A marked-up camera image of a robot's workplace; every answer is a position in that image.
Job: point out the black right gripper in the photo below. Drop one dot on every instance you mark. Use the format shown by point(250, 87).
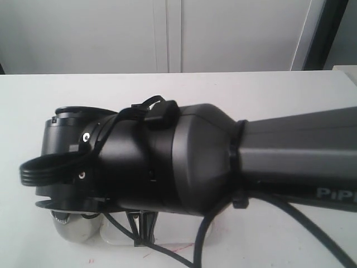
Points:
point(142, 224)

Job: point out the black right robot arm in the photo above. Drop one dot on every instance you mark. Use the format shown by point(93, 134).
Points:
point(185, 159)

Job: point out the stainless steel cup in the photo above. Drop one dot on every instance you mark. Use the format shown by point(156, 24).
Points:
point(76, 228)

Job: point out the white rectangular plastic tray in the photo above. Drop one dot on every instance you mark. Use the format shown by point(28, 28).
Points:
point(170, 229)

